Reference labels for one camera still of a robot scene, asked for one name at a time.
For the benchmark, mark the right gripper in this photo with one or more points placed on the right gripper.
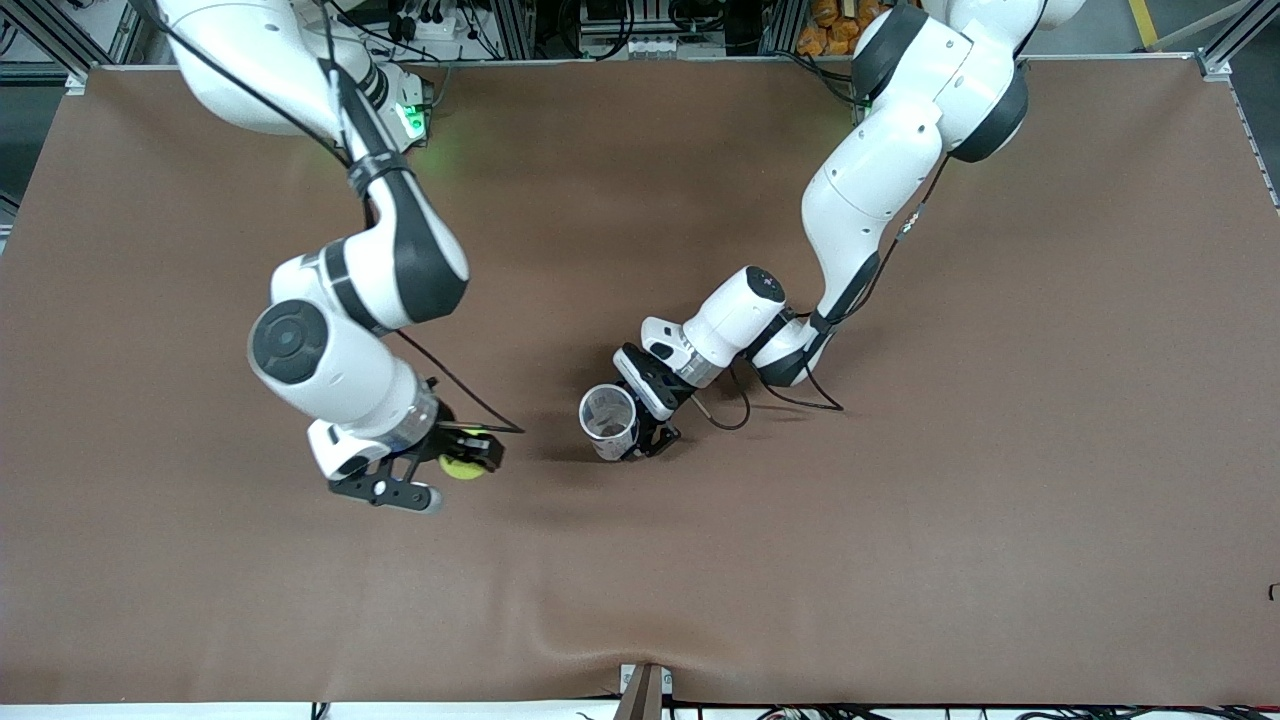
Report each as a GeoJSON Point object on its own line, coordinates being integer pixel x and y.
{"type": "Point", "coordinates": [447, 441]}

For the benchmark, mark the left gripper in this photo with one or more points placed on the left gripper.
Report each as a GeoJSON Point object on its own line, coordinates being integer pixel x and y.
{"type": "Point", "coordinates": [664, 434]}

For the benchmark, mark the yellow tennis ball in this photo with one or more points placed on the yellow tennis ball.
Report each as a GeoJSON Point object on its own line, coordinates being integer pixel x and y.
{"type": "Point", "coordinates": [462, 468]}

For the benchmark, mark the white blue tennis ball can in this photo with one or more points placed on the white blue tennis ball can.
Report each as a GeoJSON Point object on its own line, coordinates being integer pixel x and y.
{"type": "Point", "coordinates": [607, 410]}

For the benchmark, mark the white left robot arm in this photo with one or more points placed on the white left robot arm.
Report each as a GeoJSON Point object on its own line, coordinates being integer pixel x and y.
{"type": "Point", "coordinates": [880, 180]}

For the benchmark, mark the brown table mat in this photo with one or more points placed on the brown table mat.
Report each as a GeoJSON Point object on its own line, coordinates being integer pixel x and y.
{"type": "Point", "coordinates": [640, 600]}

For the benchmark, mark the white socket strip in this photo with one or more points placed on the white socket strip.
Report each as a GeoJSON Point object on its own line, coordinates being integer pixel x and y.
{"type": "Point", "coordinates": [655, 47]}

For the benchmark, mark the white power strip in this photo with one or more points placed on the white power strip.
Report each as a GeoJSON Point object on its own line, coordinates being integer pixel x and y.
{"type": "Point", "coordinates": [450, 32]}

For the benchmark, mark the orange packaged goods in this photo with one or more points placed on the orange packaged goods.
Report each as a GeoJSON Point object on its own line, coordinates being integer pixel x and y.
{"type": "Point", "coordinates": [830, 35]}

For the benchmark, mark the aluminium frame post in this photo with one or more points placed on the aluminium frame post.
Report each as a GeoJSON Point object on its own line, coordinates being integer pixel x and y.
{"type": "Point", "coordinates": [778, 28]}
{"type": "Point", "coordinates": [515, 30]}

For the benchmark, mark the aluminium frame strut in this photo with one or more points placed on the aluminium frame strut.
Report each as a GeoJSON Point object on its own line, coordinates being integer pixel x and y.
{"type": "Point", "coordinates": [1215, 66]}
{"type": "Point", "coordinates": [50, 33]}

